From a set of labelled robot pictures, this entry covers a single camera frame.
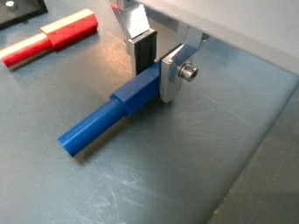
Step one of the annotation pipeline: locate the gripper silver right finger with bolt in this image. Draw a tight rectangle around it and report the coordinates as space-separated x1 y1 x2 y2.
158 24 202 102

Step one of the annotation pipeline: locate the red stepped peg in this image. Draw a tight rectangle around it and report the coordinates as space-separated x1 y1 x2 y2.
0 9 98 70

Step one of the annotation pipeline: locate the black angled fixture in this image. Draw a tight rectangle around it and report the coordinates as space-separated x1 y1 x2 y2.
0 0 47 30

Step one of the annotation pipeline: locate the blue stepped peg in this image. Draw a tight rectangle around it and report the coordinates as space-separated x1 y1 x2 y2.
58 62 160 157

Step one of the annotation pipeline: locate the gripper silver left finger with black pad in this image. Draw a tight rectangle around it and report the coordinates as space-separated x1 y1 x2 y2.
109 0 157 75

